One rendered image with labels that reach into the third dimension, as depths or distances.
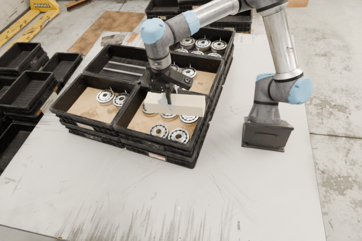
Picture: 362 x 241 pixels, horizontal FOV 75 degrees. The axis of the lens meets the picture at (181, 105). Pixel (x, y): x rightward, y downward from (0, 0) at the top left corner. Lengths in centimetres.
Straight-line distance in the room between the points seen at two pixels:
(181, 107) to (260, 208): 57
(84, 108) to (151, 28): 86
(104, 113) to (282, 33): 96
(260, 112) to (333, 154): 120
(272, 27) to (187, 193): 80
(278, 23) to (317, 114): 156
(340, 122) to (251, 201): 149
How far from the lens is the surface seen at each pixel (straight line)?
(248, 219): 115
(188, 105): 92
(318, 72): 287
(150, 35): 73
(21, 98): 240
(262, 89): 116
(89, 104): 148
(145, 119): 127
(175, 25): 77
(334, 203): 208
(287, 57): 104
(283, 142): 124
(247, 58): 177
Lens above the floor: 181
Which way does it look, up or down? 49 degrees down
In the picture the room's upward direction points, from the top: 10 degrees counter-clockwise
